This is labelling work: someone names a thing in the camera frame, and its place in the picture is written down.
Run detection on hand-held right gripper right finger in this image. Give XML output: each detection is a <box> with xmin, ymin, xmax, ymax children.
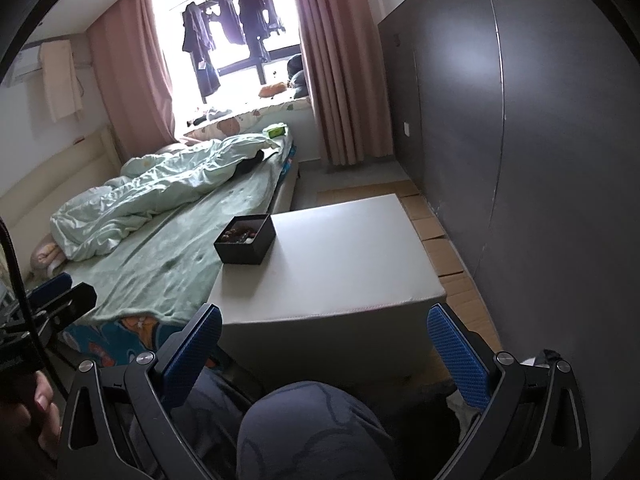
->
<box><xmin>426</xmin><ymin>302</ymin><xmax>596</xmax><ymax>480</ymax></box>

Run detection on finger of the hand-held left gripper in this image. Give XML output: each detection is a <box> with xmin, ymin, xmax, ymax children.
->
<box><xmin>37</xmin><ymin>282</ymin><xmax>97</xmax><ymax>332</ymax></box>
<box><xmin>27</xmin><ymin>272</ymin><xmax>71</xmax><ymax>307</ymax></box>

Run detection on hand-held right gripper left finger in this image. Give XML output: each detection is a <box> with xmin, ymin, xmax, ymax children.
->
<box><xmin>57</xmin><ymin>302</ymin><xmax>223</xmax><ymax>480</ymax></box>

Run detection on black jewelry box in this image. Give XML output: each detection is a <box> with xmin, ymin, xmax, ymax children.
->
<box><xmin>213</xmin><ymin>213</ymin><xmax>277</xmax><ymax>265</ymax></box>

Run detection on person's left hand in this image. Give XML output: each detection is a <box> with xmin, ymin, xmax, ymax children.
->
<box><xmin>0</xmin><ymin>372</ymin><xmax>64</xmax><ymax>462</ymax></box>

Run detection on pink pillow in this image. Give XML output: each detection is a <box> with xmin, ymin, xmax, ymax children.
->
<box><xmin>30</xmin><ymin>242</ymin><xmax>69</xmax><ymax>274</ymax></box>

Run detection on cartoon printed bed sheet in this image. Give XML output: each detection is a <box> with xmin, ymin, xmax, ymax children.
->
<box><xmin>64</xmin><ymin>309</ymin><xmax>212</xmax><ymax>377</ymax></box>

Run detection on person's left leg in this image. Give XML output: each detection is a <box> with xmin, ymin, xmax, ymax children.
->
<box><xmin>127</xmin><ymin>371</ymin><xmax>263</xmax><ymax>480</ymax></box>

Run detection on bed with green sheet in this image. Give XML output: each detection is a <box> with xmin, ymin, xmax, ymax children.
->
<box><xmin>30</xmin><ymin>136</ymin><xmax>302</xmax><ymax>377</ymax></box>

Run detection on light green quilt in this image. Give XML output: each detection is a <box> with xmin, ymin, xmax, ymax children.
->
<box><xmin>50</xmin><ymin>133</ymin><xmax>284</xmax><ymax>261</ymax></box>

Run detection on person's knee grey trousers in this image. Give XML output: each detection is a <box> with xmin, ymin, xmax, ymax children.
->
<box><xmin>235</xmin><ymin>381</ymin><xmax>402</xmax><ymax>480</ymax></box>

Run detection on white square table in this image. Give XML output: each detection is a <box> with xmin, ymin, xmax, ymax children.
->
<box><xmin>207</xmin><ymin>192</ymin><xmax>448</xmax><ymax>387</ymax></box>

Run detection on black cloth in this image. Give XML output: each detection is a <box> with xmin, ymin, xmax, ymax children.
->
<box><xmin>234</xmin><ymin>148</ymin><xmax>267</xmax><ymax>177</ymax></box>

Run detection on cream cloth cover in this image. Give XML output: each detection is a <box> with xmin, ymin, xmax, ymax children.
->
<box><xmin>39</xmin><ymin>39</ymin><xmax>85</xmax><ymax>123</ymax></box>

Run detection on white air conditioner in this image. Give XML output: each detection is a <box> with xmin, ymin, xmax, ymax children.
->
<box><xmin>0</xmin><ymin>41</ymin><xmax>94</xmax><ymax>89</ymax></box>

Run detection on grey cloth pile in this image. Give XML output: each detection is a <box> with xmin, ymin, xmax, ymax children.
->
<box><xmin>187</xmin><ymin>107</ymin><xmax>234</xmax><ymax>129</ymax></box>

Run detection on pink curtain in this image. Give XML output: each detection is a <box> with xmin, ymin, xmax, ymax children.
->
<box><xmin>285</xmin><ymin>0</ymin><xmax>397</xmax><ymax>167</ymax></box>
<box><xmin>86</xmin><ymin>0</ymin><xmax>179</xmax><ymax>172</ymax></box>

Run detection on grey wardrobe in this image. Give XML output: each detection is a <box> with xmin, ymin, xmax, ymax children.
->
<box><xmin>377</xmin><ymin>0</ymin><xmax>640</xmax><ymax>413</ymax></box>

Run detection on printed window seat cushion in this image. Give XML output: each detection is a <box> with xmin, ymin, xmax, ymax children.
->
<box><xmin>182</xmin><ymin>97</ymin><xmax>314</xmax><ymax>142</ymax></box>

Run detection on dark hanging garment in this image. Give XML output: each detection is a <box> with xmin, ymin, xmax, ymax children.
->
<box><xmin>237</xmin><ymin>0</ymin><xmax>287</xmax><ymax>62</ymax></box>
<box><xmin>180</xmin><ymin>2</ymin><xmax>222</xmax><ymax>99</ymax></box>
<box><xmin>214</xmin><ymin>0</ymin><xmax>247</xmax><ymax>47</ymax></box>

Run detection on dark blue pillows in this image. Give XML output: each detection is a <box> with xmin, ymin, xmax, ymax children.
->
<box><xmin>286</xmin><ymin>53</ymin><xmax>309</xmax><ymax>100</ymax></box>

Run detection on black cable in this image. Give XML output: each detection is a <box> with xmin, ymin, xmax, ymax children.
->
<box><xmin>0</xmin><ymin>219</ymin><xmax>68</xmax><ymax>401</ymax></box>

